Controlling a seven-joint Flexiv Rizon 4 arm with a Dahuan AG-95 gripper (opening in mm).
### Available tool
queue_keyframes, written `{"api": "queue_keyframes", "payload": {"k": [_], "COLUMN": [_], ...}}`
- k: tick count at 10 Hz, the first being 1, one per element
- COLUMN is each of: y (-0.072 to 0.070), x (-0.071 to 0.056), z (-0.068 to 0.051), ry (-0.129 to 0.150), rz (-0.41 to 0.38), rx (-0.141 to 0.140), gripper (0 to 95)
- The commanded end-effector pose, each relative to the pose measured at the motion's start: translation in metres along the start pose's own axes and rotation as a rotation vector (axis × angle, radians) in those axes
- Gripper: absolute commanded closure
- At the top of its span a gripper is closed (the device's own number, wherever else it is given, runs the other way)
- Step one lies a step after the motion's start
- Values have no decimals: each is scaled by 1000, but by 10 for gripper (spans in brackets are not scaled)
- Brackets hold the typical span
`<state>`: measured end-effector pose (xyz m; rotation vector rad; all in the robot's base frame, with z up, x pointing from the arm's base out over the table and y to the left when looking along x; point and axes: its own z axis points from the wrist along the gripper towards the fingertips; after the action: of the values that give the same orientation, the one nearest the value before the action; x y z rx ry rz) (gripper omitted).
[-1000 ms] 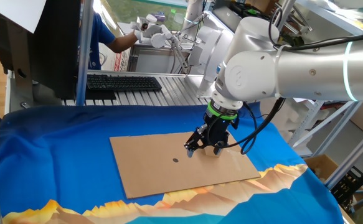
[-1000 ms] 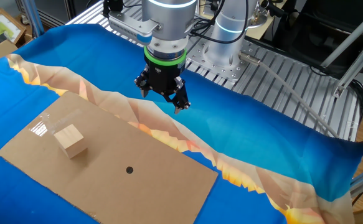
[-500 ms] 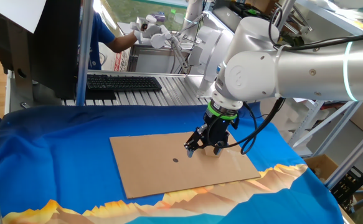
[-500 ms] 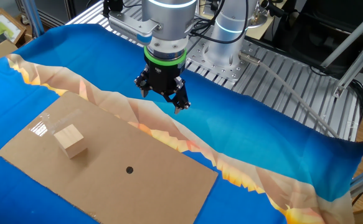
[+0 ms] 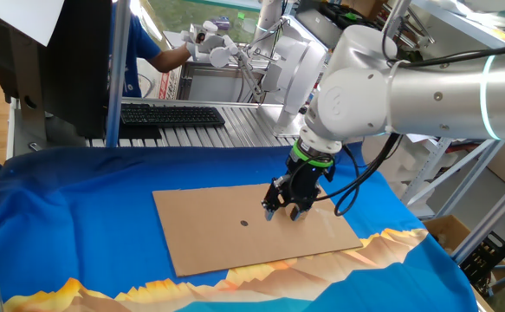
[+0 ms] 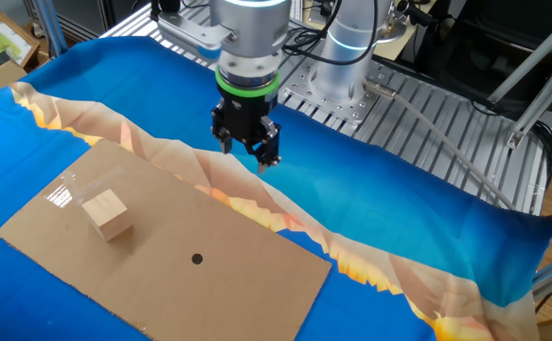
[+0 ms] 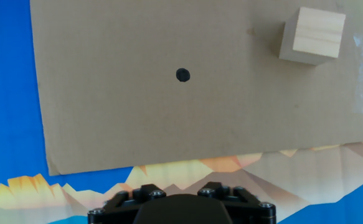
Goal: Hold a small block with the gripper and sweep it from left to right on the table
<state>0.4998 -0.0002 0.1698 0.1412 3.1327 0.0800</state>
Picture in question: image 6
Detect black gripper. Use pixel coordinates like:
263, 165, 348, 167
210, 87, 282, 175

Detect small wooden block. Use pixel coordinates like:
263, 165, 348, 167
80, 188, 134, 242

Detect white keyboard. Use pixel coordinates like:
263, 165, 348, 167
287, 0, 306, 24

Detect brown cardboard sheet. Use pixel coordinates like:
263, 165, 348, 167
0, 138, 332, 341

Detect blue mountain print cloth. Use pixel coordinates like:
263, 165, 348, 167
0, 35, 552, 341

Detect dark cabinet panel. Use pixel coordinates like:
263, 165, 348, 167
69, 0, 151, 37

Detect beige desk board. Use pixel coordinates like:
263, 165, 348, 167
303, 0, 437, 62

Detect black bulky equipment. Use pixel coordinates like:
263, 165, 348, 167
412, 0, 552, 117

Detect thin grey diagonal bar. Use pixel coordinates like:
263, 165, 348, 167
487, 7, 552, 104

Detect green flange ring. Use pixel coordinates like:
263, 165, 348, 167
215, 65, 280, 99

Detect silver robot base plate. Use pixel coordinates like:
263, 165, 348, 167
282, 56, 390, 125

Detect black coiled cable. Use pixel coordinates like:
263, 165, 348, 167
280, 26, 327, 57

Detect grey hose with connector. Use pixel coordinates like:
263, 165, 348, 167
363, 78, 518, 212

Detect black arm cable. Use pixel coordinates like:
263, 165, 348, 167
298, 0, 382, 66

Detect black clamp mount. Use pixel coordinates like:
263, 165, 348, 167
396, 0, 440, 27

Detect blue aluminium post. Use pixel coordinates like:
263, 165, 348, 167
31, 0, 68, 58

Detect wooden picture frame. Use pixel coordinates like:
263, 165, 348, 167
0, 11, 41, 72

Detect black cable bundle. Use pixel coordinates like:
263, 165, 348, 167
533, 120, 552, 190

